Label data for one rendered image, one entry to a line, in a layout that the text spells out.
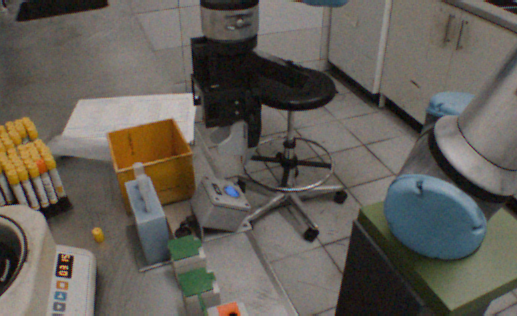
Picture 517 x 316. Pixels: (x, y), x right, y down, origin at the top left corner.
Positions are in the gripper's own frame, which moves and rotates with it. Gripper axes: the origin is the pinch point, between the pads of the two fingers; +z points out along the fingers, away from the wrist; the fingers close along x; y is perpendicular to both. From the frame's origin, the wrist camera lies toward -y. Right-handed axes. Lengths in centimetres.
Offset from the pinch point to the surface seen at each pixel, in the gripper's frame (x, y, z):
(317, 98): -72, -54, 36
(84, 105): -50, 25, 11
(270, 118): -165, -75, 100
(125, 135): -20.2, 17.3, 4.1
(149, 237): 6.1, 17.6, 6.0
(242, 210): 3.5, 2.3, 7.9
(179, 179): -7.7, 10.0, 7.6
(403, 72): -135, -149, 67
